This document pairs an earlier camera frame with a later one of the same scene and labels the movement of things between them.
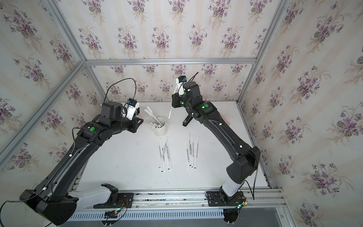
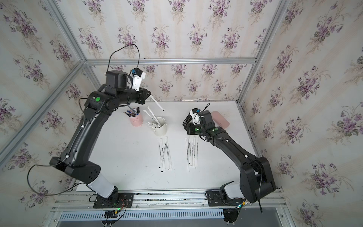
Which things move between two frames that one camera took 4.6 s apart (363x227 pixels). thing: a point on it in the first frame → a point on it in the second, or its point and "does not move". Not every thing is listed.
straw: [165, 153] does not move
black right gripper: [175, 97] → [189, 129]
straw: [186, 149] does not move
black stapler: [187, 120] does not move
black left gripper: [134, 124] → [142, 97]
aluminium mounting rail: [268, 200] does not move
